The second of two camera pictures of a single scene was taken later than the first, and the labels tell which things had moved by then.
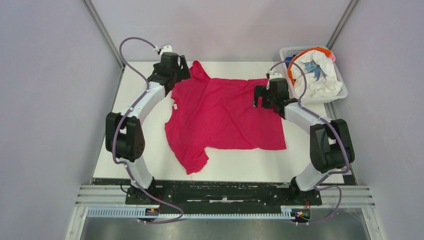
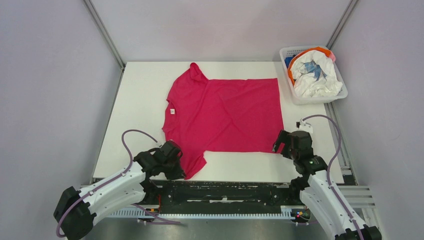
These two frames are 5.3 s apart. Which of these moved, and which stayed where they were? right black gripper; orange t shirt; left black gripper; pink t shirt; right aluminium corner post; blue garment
Moved: left black gripper; right black gripper
Stayed: blue garment; orange t shirt; right aluminium corner post; pink t shirt
